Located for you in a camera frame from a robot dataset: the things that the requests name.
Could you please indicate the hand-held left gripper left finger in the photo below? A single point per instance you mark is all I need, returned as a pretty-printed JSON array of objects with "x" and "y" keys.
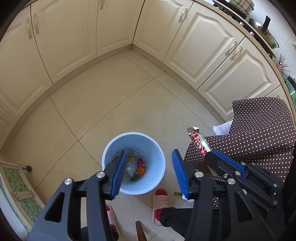
[{"x": 119, "y": 176}]

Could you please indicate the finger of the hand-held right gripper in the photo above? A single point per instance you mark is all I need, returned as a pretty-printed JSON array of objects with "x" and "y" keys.
[
  {"x": 219, "y": 166},
  {"x": 227, "y": 161}
]

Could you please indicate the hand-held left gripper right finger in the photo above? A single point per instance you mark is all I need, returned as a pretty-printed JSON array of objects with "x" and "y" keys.
[{"x": 181, "y": 176}]

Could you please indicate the clear plastic film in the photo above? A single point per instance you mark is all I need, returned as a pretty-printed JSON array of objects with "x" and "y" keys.
[{"x": 130, "y": 169}]

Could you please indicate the small orange object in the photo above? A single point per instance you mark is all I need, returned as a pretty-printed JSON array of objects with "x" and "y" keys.
[{"x": 140, "y": 170}]

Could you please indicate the pink wrapper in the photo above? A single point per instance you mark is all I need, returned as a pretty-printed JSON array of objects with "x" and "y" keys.
[{"x": 141, "y": 162}]

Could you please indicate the light blue trash bin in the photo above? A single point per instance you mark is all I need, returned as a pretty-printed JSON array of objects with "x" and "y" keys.
[{"x": 155, "y": 157}]

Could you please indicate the white paper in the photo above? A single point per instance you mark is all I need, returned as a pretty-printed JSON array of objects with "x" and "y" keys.
[{"x": 222, "y": 128}]

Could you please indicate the red white patterned wrapper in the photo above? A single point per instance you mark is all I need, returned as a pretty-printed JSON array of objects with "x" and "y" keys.
[{"x": 197, "y": 141}]

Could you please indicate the white frilly cloth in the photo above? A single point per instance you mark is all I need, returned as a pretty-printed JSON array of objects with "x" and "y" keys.
[{"x": 187, "y": 199}]

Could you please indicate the right white slipper foot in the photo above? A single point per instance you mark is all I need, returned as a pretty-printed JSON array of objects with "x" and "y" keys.
[{"x": 160, "y": 197}]

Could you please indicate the brown polka dot tablecloth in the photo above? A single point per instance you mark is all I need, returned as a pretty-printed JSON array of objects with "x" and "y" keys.
[{"x": 254, "y": 129}]

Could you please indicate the pink red slipper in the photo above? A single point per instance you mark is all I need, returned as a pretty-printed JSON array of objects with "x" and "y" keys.
[{"x": 113, "y": 220}]

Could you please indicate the person's black trouser leg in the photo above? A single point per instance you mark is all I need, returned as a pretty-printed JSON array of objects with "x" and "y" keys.
[{"x": 175, "y": 220}]

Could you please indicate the brown wooden furniture leg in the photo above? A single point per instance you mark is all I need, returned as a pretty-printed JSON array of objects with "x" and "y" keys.
[{"x": 140, "y": 231}]

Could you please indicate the black rubber foot cap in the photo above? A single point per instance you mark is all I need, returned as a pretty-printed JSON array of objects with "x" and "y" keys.
[{"x": 28, "y": 168}]

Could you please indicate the green frosted glass door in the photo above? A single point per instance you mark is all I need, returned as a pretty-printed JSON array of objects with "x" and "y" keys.
[{"x": 27, "y": 204}]

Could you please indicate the green electric cooker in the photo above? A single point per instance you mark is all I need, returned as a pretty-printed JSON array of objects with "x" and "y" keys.
[{"x": 291, "y": 88}]

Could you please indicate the pink chopstick holder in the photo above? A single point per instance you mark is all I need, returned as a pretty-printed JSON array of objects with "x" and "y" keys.
[{"x": 280, "y": 67}]

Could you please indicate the steel wok with lid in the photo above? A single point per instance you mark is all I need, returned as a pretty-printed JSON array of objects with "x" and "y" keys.
[{"x": 266, "y": 34}]

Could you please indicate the black gas hob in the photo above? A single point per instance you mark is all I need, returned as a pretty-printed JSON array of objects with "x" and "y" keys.
[{"x": 245, "y": 25}]

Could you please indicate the cream base cabinet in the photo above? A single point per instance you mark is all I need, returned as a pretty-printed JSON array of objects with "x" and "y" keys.
[{"x": 69, "y": 30}]

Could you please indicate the steel steamer pot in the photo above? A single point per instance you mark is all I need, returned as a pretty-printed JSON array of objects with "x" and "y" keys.
[{"x": 240, "y": 5}]

